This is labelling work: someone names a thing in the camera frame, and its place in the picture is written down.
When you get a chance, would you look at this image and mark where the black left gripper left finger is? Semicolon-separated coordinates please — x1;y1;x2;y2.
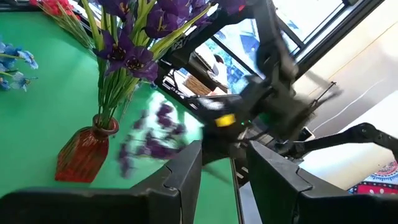
0;139;203;224

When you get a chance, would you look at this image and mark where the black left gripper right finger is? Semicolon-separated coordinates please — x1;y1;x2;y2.
247;139;398;224

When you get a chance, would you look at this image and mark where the purple artificial flower bunch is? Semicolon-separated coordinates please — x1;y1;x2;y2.
117;103;188;179
81;0;248;130

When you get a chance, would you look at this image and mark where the small red flower stem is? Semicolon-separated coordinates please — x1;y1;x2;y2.
29;0;94;50

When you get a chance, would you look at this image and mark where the red ribbed glass vase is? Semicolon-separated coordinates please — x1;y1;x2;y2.
54;113;120;184

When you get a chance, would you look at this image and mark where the person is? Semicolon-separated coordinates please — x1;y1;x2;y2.
212;54;230;90

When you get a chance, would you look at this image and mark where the colourful mandala tapestry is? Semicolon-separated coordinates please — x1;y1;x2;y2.
347;159;398;195

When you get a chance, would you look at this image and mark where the green table mat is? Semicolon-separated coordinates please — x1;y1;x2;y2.
0;11;240;224

